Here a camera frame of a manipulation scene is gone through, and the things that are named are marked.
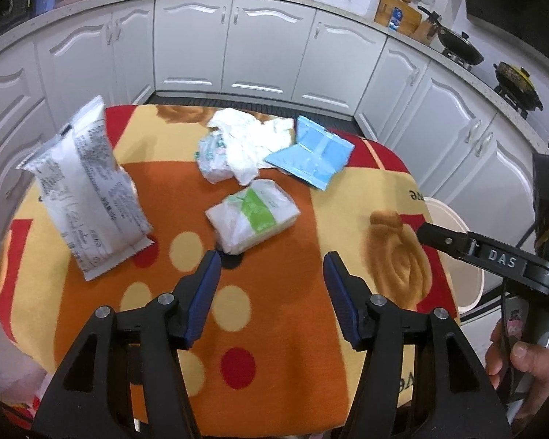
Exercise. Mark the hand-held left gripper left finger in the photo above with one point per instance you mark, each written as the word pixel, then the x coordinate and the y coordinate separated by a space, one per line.
pixel 203 297

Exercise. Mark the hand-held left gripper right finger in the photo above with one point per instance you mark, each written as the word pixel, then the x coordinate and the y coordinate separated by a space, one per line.
pixel 343 297

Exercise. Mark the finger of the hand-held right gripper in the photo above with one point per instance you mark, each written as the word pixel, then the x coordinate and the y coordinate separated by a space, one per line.
pixel 443 238

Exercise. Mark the white round trash bin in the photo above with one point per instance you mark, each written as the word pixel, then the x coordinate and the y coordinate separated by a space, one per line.
pixel 462 238

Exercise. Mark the tissue pack with green label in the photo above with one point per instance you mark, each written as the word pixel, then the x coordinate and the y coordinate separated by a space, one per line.
pixel 251 212

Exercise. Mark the blue plastic packet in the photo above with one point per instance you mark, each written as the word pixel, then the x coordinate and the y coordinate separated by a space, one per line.
pixel 311 155

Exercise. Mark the white printed plastic wrapper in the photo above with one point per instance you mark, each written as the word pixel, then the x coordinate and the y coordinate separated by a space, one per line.
pixel 87 192

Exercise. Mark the person's right hand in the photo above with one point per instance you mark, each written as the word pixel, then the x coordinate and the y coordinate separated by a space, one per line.
pixel 530 366

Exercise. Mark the colourful dotted tablecloth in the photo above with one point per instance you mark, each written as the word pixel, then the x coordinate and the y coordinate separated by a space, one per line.
pixel 279 366

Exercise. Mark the black gas stove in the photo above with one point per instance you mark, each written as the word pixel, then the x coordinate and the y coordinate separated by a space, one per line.
pixel 512 98

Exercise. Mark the yellow lidded pot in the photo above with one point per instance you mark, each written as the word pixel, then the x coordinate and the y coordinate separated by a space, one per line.
pixel 519 84

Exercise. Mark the black wok with lid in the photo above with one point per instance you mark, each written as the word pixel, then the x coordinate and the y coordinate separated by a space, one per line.
pixel 460 45

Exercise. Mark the grey ribbed floor mat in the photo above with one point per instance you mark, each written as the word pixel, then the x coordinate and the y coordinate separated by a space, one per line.
pixel 256 103

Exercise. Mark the wooden knife block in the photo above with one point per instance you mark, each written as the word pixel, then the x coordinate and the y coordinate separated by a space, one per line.
pixel 425 29

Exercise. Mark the wooden cutting board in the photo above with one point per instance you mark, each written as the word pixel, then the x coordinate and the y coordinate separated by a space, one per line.
pixel 395 13

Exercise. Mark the black range hood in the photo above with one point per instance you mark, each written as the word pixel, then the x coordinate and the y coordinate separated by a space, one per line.
pixel 517 4

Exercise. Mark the white base cabinets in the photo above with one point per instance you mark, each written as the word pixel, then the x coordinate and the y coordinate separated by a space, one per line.
pixel 256 45

